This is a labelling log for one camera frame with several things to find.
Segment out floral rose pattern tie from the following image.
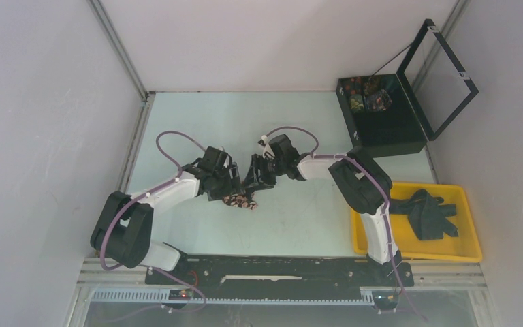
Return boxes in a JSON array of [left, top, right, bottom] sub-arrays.
[[222, 192, 258, 211]]

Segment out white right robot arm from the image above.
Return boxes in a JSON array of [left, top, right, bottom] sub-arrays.
[[244, 134, 398, 285]]

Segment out rolled dark tie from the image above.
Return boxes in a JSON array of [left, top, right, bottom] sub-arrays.
[[363, 75, 381, 95]]

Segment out black framed box lid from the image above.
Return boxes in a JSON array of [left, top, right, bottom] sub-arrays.
[[396, 19, 479, 141]]

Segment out white cable duct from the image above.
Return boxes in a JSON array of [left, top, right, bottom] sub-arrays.
[[90, 288, 374, 306]]

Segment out black storage box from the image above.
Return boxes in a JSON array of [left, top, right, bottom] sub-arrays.
[[336, 74, 428, 157]]

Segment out rolled patterned tie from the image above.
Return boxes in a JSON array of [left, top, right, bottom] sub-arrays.
[[349, 94, 366, 114]]

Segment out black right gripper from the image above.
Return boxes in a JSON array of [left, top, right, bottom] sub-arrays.
[[241, 154, 286, 192]]

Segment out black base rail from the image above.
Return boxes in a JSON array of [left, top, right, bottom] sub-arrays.
[[171, 255, 415, 299]]

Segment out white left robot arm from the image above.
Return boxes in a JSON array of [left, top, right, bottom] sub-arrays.
[[90, 146, 242, 284]]

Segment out dark green tie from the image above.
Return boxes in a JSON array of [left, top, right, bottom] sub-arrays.
[[390, 189, 459, 241]]

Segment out rolled colourful tie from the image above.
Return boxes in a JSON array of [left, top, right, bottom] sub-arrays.
[[366, 89, 392, 112]]

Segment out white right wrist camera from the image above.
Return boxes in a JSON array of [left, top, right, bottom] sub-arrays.
[[258, 135, 275, 160]]

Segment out yellow plastic tray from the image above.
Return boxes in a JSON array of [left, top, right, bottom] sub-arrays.
[[351, 182, 483, 264]]

